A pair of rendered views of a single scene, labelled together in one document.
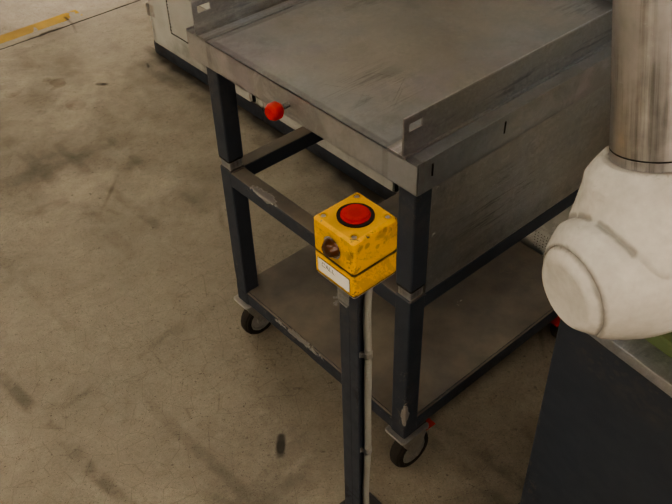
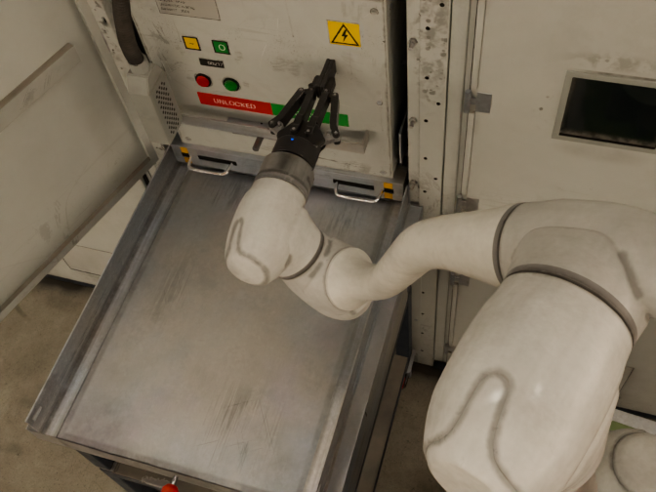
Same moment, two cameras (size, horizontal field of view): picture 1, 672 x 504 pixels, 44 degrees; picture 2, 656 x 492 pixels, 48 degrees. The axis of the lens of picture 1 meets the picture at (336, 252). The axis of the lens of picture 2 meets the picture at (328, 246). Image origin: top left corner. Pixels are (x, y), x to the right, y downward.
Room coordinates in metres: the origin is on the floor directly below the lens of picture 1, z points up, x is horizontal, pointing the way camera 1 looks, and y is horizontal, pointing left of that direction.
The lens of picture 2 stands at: (0.71, -0.07, 2.17)
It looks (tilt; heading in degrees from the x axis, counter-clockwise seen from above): 57 degrees down; 336
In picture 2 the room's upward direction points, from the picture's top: 10 degrees counter-clockwise
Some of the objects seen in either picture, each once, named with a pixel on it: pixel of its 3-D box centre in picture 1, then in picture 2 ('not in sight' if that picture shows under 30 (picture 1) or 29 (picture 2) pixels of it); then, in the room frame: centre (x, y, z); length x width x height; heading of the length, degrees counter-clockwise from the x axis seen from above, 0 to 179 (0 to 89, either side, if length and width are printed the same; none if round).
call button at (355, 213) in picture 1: (355, 216); not in sight; (0.84, -0.03, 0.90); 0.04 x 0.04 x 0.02
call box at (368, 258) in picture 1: (355, 244); not in sight; (0.84, -0.03, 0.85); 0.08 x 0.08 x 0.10; 40
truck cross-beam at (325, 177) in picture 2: not in sight; (287, 163); (1.71, -0.45, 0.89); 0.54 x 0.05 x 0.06; 41
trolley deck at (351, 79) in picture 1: (425, 39); (239, 316); (1.48, -0.18, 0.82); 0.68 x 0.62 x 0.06; 130
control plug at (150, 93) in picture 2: not in sight; (155, 100); (1.81, -0.25, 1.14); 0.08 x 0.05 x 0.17; 131
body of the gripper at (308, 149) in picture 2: not in sight; (299, 144); (1.47, -0.39, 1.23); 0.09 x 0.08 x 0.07; 130
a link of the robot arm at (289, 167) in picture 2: not in sight; (285, 179); (1.42, -0.33, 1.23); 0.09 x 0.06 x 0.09; 40
